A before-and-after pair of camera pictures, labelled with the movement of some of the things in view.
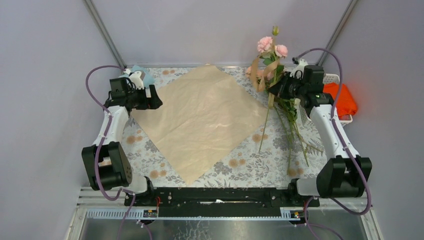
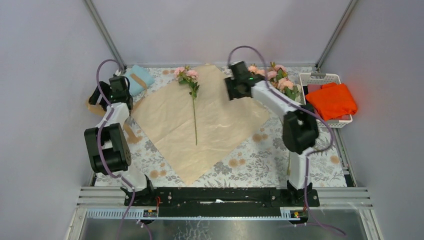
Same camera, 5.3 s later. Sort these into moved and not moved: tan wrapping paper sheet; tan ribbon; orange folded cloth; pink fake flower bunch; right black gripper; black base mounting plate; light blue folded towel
Moved: right black gripper; tan ribbon; pink fake flower bunch
Not moved: tan wrapping paper sheet; light blue folded towel; black base mounting plate; orange folded cloth
